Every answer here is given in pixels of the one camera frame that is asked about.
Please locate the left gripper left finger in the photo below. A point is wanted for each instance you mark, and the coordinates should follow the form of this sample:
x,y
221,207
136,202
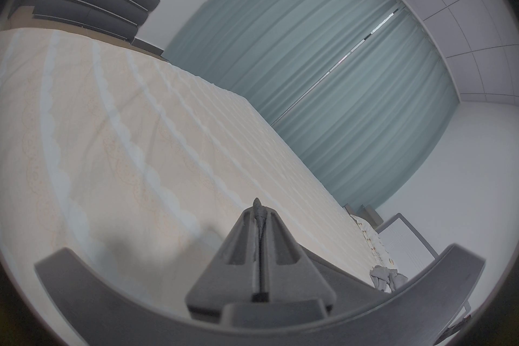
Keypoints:
x,y
227,275

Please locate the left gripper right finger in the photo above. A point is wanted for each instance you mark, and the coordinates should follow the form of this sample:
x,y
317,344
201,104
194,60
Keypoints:
x,y
296,279

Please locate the black T-shirt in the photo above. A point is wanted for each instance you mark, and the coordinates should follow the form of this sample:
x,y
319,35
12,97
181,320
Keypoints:
x,y
344,271

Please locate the pile of clothes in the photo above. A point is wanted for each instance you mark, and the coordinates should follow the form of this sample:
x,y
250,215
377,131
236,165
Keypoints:
x,y
385,279

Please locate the white printed pillow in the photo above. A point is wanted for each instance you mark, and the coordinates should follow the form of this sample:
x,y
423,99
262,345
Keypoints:
x,y
373,243

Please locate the grey bedside table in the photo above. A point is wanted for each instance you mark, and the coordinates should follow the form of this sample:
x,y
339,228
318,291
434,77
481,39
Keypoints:
x,y
365,214

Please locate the blue-green curtain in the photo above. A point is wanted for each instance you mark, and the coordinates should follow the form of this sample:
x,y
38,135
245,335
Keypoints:
x,y
373,113
275,24

